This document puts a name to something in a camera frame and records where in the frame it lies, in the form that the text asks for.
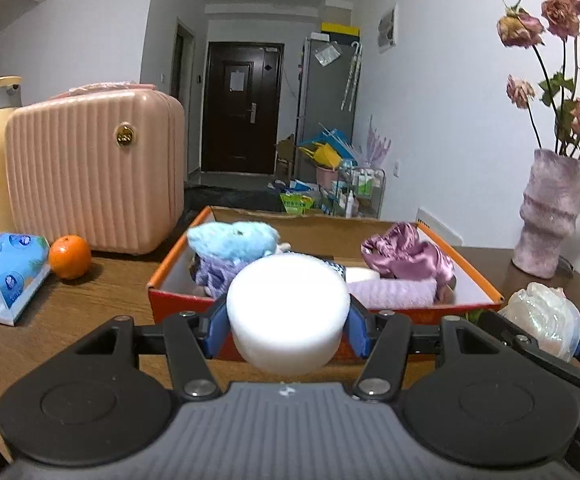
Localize green printed bag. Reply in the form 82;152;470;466
279;192;316;216

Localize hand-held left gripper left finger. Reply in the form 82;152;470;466
67;300;231;402

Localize grey refrigerator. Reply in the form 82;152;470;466
295;35;363;186

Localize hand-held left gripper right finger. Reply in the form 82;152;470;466
345;300;513;402

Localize orange cardboard box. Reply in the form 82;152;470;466
147;205;506;363

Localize blue tissue pack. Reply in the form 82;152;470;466
0;232;52;327

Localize wall poster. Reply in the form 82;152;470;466
376;2;399;55

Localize dark brown door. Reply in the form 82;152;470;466
201;41;286;175

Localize light blue plush toy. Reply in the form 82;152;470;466
186;221;281;263

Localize clear pouch on refrigerator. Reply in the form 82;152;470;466
314;42;343;67

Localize yellow and black box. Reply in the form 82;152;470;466
321;22;361;37

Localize mauve satin bonnet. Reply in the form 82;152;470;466
360;222;457;301

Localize wire rack with bottles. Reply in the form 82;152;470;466
330;157;387;218

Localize orange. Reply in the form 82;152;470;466
48;234;92;280

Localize pink ribbed suitcase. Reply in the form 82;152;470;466
5;81;186;255

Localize lilac fuzzy vase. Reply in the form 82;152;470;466
512;148;580;279

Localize purple folded umbrella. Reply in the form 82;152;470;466
365;115;392;168

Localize hanging white umbrellas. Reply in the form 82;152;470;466
341;42;363;112

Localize pink plastic bin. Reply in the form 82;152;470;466
315;165;341;191

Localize brown cardboard carton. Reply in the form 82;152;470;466
275;134;296;181

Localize white foam cylinder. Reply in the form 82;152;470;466
226;254;351;375

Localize clear plastic bag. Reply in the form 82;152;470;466
497;282;580;363

